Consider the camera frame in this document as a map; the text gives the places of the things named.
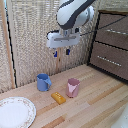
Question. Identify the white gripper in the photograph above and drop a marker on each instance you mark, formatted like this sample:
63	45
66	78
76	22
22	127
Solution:
63	39

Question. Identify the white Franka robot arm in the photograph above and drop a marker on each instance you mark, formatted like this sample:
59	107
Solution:
71	13

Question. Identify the brown drawer cabinet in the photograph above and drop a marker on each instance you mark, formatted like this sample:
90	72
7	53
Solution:
110	46

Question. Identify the woven bamboo screen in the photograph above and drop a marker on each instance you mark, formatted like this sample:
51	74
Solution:
31	36

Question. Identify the blue mug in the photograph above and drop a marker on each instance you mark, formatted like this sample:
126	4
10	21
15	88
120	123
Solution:
43	82

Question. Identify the pink mug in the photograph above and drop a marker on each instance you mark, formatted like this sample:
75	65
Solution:
73	87

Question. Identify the yellow bread block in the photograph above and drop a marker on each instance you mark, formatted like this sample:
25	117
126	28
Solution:
58	97

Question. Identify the white patterned plate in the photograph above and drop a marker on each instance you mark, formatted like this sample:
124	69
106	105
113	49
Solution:
15	112

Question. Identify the wooden frame post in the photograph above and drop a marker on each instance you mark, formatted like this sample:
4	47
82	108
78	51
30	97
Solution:
60	65
7	46

